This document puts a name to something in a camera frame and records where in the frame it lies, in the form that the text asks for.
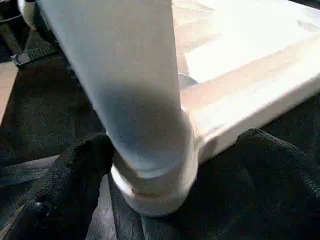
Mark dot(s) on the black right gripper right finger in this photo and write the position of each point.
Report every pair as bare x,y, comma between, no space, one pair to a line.
287,187

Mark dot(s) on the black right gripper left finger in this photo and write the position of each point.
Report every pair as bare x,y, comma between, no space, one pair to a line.
50,190

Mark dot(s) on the white plastic table top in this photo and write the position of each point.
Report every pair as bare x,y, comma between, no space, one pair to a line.
237,75

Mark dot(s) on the white plastic table leg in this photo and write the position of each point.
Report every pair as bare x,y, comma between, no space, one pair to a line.
112,50

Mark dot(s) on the black work mat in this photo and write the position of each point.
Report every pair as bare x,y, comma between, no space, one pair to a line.
45,105

